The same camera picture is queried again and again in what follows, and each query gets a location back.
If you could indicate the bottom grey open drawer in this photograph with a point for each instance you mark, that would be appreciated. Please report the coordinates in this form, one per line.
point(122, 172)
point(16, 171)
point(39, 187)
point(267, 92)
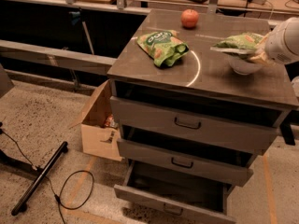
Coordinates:
point(175, 193)

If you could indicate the green snack bag on counter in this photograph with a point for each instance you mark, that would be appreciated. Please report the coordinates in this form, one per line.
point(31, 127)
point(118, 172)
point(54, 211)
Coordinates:
point(163, 47)

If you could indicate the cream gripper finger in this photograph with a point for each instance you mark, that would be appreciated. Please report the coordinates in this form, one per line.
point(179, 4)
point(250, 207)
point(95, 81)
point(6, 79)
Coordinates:
point(261, 57)

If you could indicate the grey metal rail beam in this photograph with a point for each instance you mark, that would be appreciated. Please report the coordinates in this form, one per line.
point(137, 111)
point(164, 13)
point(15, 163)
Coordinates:
point(63, 58)

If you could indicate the cardboard box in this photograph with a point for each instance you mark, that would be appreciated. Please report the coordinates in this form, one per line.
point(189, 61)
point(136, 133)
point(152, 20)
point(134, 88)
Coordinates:
point(98, 137)

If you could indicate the top grey drawer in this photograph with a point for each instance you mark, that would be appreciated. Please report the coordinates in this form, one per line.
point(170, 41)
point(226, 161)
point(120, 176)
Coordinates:
point(194, 127)

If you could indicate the white bowl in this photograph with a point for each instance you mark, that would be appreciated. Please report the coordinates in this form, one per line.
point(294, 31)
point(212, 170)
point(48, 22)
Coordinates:
point(242, 67)

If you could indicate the black stand leg bar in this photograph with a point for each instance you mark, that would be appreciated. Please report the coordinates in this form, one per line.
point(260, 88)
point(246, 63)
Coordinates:
point(21, 205)

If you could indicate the red apple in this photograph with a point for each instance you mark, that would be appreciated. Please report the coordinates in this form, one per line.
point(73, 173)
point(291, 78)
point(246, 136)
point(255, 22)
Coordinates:
point(189, 18)

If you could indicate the grey drawer cabinet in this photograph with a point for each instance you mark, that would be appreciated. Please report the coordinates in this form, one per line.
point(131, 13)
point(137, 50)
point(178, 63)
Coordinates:
point(201, 82)

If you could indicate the snack packet in box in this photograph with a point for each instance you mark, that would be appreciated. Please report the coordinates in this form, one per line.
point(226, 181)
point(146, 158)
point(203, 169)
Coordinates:
point(111, 123)

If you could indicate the middle grey drawer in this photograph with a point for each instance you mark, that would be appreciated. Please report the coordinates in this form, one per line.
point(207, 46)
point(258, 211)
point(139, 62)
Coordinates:
point(188, 164)

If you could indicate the green jalapeno chip bag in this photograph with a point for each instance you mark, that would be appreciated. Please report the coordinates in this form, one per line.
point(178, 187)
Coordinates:
point(242, 45)

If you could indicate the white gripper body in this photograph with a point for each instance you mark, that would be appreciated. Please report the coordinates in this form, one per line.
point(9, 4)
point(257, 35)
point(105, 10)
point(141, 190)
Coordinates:
point(277, 46)

